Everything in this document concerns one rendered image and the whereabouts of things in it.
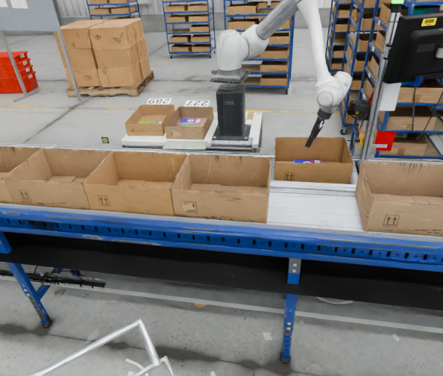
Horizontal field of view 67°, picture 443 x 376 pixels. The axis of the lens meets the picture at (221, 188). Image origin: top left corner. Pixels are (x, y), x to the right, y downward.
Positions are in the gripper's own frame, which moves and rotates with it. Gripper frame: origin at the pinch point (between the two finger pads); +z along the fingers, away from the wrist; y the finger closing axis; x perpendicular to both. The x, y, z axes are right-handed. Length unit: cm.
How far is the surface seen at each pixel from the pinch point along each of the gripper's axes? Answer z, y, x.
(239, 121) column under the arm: 18, 32, 42
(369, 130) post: -15.5, 8.3, -29.9
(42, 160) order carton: 38, -51, 132
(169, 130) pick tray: 41, 27, 87
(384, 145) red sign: -8.6, 12.7, -44.5
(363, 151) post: -2.4, 8.3, -33.8
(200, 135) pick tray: 36, 27, 64
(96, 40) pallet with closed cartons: 110, 329, 289
